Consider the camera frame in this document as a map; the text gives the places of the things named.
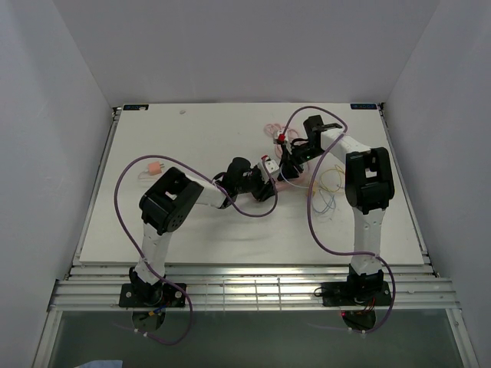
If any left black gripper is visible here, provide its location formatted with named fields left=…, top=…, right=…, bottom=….
left=236, top=164, right=276, bottom=204

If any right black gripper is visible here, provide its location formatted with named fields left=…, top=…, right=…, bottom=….
left=277, top=142, right=327, bottom=181

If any pink power strip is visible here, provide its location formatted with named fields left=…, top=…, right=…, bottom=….
left=275, top=181, right=296, bottom=192

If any pink charger plug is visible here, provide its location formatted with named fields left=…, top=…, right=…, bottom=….
left=147, top=162, right=164, bottom=176

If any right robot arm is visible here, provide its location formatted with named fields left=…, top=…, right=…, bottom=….
left=274, top=115, right=395, bottom=304

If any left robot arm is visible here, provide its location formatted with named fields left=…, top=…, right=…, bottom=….
left=131, top=156, right=280, bottom=307

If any right blue corner label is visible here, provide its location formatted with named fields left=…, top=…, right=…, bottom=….
left=350, top=103, right=377, bottom=110

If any blue corner label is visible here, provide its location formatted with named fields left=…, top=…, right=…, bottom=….
left=350, top=103, right=377, bottom=110
left=123, top=104, right=149, bottom=111

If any left blue corner label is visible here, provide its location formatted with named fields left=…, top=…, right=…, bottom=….
left=123, top=104, right=149, bottom=111

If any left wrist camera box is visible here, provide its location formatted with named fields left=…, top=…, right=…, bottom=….
left=258, top=155, right=280, bottom=182

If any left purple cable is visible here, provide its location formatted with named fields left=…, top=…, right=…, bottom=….
left=114, top=154, right=279, bottom=345

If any purple cable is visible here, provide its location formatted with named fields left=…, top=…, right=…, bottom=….
left=114, top=154, right=279, bottom=345
left=278, top=106, right=396, bottom=335

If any pink power strip cord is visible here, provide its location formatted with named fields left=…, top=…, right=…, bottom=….
left=263, top=121, right=304, bottom=143

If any yellow charging cable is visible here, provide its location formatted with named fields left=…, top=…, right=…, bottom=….
left=314, top=164, right=347, bottom=196

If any blue charging cable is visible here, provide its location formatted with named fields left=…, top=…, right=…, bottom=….
left=278, top=168, right=338, bottom=222

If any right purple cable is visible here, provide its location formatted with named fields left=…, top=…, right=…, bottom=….
left=278, top=106, right=396, bottom=335

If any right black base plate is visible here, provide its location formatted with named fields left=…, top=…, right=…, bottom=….
left=313, top=281, right=391, bottom=307

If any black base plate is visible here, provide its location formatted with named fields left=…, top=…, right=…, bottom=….
left=313, top=281, right=391, bottom=307
left=118, top=284, right=186, bottom=309

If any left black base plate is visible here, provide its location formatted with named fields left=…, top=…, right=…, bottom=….
left=118, top=284, right=186, bottom=309

